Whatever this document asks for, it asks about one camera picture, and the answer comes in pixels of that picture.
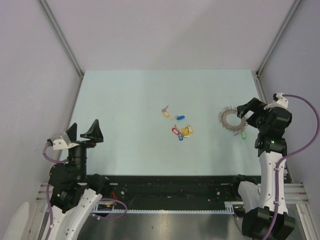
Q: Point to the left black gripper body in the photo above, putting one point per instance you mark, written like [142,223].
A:
[82,146]

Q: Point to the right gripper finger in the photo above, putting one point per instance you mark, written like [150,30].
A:
[254,119]
[254,105]

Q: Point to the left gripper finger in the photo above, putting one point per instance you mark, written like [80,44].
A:
[94,133]
[70,135]

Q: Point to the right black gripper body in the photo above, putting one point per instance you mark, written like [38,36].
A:
[264,126]

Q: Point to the green tag key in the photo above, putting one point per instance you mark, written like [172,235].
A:
[241,133]

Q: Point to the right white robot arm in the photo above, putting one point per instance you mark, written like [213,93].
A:
[266,213]

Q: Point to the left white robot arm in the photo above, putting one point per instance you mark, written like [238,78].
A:
[70,193]

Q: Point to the yellow tag key right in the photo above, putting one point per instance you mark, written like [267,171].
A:
[189,129]

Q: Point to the yellow tag key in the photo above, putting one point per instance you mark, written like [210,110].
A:
[189,129]
[165,112]
[184,131]

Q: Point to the yellow tag key left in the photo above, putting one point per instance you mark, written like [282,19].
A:
[184,131]

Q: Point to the blue tag key far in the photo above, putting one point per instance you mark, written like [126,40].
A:
[178,117]

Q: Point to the blue tag key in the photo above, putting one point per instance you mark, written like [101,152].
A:
[180,136]
[178,117]

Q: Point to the blue tag key near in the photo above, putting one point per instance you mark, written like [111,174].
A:
[180,136]

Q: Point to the yellow tag key far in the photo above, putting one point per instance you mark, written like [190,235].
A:
[165,112]

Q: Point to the red tag key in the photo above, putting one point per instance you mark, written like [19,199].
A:
[175,130]

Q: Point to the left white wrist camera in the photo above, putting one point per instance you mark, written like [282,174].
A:
[61,142]

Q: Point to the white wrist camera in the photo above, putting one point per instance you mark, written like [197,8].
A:
[279,101]
[61,142]

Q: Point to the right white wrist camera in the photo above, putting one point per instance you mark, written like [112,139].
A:
[279,101]

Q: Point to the left aluminium rail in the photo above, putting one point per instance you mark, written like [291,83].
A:
[43,192]

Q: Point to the aluminium rail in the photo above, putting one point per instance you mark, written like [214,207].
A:
[294,193]
[43,192]

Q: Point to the right aluminium rail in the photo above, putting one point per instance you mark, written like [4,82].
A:
[294,193]

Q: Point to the grey slotted cable duct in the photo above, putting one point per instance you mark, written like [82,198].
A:
[229,207]

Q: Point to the right aluminium frame post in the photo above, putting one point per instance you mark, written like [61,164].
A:
[279,35]

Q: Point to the aluminium frame post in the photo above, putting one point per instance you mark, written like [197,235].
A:
[51,19]
[279,35]

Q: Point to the left aluminium frame post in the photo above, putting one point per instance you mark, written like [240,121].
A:
[51,19]

